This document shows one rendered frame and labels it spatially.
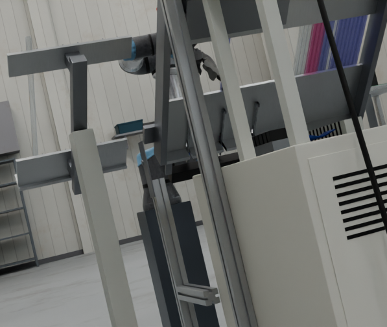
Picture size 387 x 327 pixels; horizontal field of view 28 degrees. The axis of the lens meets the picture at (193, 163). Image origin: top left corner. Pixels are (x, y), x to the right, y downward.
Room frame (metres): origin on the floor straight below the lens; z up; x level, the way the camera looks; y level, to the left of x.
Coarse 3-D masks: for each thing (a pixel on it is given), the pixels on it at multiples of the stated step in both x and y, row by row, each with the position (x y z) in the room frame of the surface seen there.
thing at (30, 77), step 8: (32, 80) 2.04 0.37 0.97; (32, 88) 2.06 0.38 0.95; (32, 96) 2.08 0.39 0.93; (32, 104) 2.10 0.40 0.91; (32, 112) 2.12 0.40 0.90; (32, 120) 2.14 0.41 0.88; (32, 128) 2.16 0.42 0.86; (32, 136) 2.18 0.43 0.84; (32, 144) 2.20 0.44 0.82; (32, 152) 2.23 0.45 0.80
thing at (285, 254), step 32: (384, 128) 1.46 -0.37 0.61; (256, 160) 1.58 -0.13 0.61; (288, 160) 1.43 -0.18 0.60; (256, 192) 1.62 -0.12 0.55; (288, 192) 1.46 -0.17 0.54; (256, 224) 1.66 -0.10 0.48; (288, 224) 1.50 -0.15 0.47; (320, 224) 1.40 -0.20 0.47; (256, 256) 1.70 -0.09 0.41; (288, 256) 1.53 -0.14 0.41; (320, 256) 1.40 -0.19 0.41; (224, 288) 1.96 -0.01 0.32; (256, 288) 1.74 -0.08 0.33; (288, 288) 1.57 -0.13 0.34; (320, 288) 1.43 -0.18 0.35; (288, 320) 1.60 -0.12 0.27; (320, 320) 1.46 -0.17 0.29
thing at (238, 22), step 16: (192, 0) 1.93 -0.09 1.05; (224, 0) 1.97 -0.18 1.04; (240, 0) 1.99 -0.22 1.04; (288, 0) 2.05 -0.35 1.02; (304, 0) 2.12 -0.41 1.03; (336, 0) 2.16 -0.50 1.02; (352, 0) 2.18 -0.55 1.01; (368, 0) 2.21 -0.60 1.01; (192, 16) 1.96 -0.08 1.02; (224, 16) 2.00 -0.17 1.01; (240, 16) 2.02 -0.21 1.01; (256, 16) 2.04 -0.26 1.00; (288, 16) 2.13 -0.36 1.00; (304, 16) 2.16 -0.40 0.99; (320, 16) 2.18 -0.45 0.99; (336, 16) 2.20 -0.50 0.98; (352, 16) 2.23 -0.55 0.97; (192, 32) 2.00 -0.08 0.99; (208, 32) 2.02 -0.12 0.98; (240, 32) 2.11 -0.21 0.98; (256, 32) 2.13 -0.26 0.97
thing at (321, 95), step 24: (312, 72) 2.33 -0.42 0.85; (336, 72) 2.35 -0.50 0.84; (360, 72) 2.39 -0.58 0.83; (216, 96) 2.23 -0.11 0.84; (264, 96) 2.30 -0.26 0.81; (312, 96) 2.38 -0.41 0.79; (336, 96) 2.42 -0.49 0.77; (216, 120) 2.29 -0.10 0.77; (264, 120) 2.37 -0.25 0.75; (312, 120) 2.46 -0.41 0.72; (168, 144) 2.28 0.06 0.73; (192, 144) 2.32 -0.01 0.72
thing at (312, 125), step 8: (320, 120) 2.47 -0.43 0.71; (328, 120) 2.47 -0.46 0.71; (336, 120) 2.47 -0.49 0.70; (312, 128) 2.43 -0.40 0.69; (216, 144) 2.35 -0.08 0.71; (224, 144) 2.35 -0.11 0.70; (232, 144) 2.35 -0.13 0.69; (168, 152) 2.30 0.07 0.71; (176, 152) 2.31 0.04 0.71; (184, 152) 2.31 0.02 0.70; (192, 152) 2.31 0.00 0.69; (168, 160) 2.28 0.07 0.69; (176, 160) 2.29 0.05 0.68; (184, 160) 2.30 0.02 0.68
